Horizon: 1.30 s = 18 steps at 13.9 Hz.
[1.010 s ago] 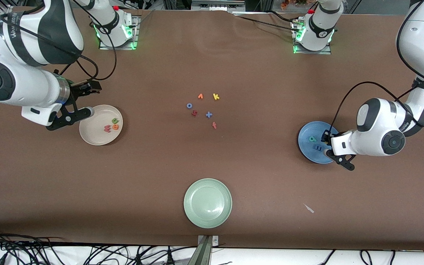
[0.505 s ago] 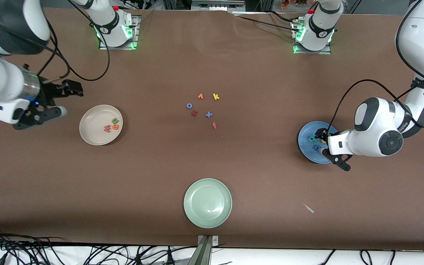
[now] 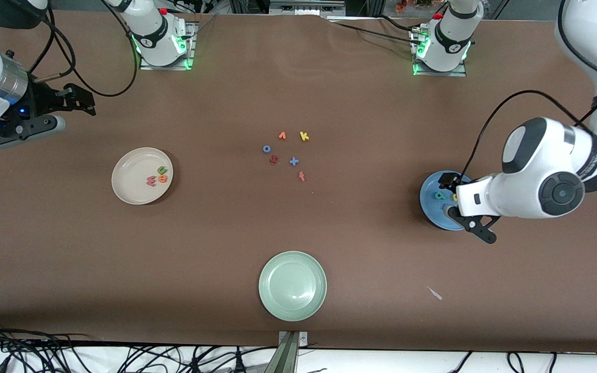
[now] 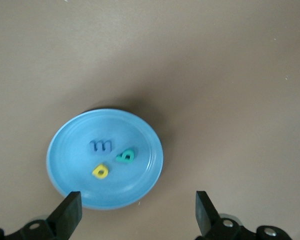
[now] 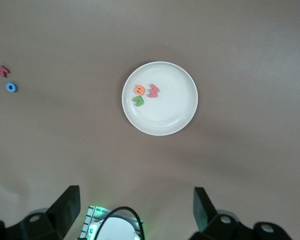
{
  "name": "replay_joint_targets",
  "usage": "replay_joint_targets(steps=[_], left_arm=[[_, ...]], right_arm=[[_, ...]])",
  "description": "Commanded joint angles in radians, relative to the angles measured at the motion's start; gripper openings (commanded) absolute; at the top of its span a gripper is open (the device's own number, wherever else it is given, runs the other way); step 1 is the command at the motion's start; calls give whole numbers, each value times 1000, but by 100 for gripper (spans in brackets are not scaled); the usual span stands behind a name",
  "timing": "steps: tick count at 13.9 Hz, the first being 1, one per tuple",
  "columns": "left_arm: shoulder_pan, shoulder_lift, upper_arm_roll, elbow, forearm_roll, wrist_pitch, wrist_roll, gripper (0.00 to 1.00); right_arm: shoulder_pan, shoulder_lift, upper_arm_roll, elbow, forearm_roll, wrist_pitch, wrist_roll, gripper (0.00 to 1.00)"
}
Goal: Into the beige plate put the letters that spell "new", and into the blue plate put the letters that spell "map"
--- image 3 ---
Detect black cable with plugs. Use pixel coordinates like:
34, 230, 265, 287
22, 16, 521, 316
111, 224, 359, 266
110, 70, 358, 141
122, 345, 263, 373

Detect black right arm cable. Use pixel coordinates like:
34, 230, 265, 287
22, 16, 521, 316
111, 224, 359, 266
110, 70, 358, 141
6, 0, 138, 99

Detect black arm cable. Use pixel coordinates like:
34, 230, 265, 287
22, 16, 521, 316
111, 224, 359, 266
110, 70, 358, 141
459, 0, 597, 179
6, 0, 138, 99

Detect beige brown plate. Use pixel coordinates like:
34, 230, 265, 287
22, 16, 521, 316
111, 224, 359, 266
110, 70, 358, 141
111, 147, 174, 206

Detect orange background objects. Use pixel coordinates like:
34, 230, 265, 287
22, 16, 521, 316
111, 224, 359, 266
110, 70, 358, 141
394, 0, 434, 12

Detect short black table cable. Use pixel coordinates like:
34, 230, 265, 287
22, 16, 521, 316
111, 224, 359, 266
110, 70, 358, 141
376, 15, 423, 33

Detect grey metal box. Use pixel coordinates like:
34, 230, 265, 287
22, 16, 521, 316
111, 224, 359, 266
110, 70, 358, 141
269, 0, 347, 17

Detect blue plate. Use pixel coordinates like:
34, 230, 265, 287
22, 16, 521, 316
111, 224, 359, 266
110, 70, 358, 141
419, 170, 483, 232

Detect green plate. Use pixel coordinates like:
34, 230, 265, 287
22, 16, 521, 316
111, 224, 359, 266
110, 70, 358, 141
259, 251, 328, 322

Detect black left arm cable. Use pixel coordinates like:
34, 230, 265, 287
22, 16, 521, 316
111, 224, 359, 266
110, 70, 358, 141
459, 0, 597, 179

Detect black floor cable tangle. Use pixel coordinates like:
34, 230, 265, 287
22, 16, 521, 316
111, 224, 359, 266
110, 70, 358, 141
0, 319, 92, 373

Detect metal camera stand bracket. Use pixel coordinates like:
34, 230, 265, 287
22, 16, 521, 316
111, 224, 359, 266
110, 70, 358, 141
265, 332, 308, 373

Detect brown table cover mat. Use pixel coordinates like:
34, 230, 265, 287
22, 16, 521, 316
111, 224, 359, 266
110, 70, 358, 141
0, 10, 597, 353

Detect long black table cable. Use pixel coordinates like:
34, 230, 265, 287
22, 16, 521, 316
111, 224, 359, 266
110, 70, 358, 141
327, 20, 416, 44

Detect black metal frame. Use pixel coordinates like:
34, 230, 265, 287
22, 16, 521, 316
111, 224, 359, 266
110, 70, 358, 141
229, 0, 271, 15

